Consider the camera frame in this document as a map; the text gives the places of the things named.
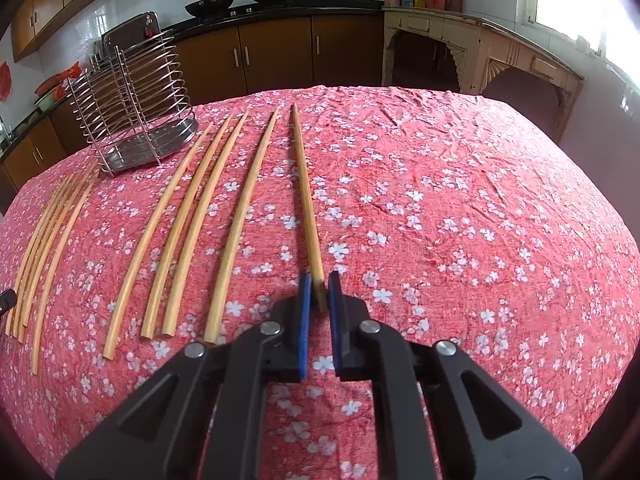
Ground brown lower kitchen cabinets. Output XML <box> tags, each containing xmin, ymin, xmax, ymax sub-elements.
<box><xmin>1</xmin><ymin>0</ymin><xmax>383</xmax><ymax>188</ymax></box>

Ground pink floral tablecloth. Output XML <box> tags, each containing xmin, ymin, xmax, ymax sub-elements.
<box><xmin>1</xmin><ymin>87</ymin><xmax>639</xmax><ymax>471</ymax></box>

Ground wooden chopstick group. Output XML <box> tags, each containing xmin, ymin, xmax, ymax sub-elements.
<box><xmin>6</xmin><ymin>177</ymin><xmax>70</xmax><ymax>338</ymax></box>
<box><xmin>16</xmin><ymin>174</ymin><xmax>77</xmax><ymax>344</ymax></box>
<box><xmin>30</xmin><ymin>170</ymin><xmax>99</xmax><ymax>376</ymax></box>
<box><xmin>22</xmin><ymin>166</ymin><xmax>94</xmax><ymax>333</ymax></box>

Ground wooden chopstick left group outer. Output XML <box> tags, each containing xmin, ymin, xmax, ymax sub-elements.
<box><xmin>6</xmin><ymin>177</ymin><xmax>70</xmax><ymax>338</ymax></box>

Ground wooden chopstick left group inner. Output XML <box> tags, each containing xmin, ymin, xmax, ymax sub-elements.
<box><xmin>30</xmin><ymin>170</ymin><xmax>99</xmax><ymax>376</ymax></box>

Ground cream wooden side table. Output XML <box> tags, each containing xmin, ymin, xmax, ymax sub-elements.
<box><xmin>382</xmin><ymin>6</ymin><xmax>584</xmax><ymax>142</ymax></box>

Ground black wok on stove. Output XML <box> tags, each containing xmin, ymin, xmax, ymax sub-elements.
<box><xmin>184</xmin><ymin>0</ymin><xmax>234</xmax><ymax>18</ymax></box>

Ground steel wire utensil holder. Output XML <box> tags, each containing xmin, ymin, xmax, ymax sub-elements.
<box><xmin>68</xmin><ymin>32</ymin><xmax>198</xmax><ymax>176</ymax></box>

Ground steel tray leaning on wall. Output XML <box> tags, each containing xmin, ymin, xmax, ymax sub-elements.
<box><xmin>102</xmin><ymin>11</ymin><xmax>160</xmax><ymax>56</ymax></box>

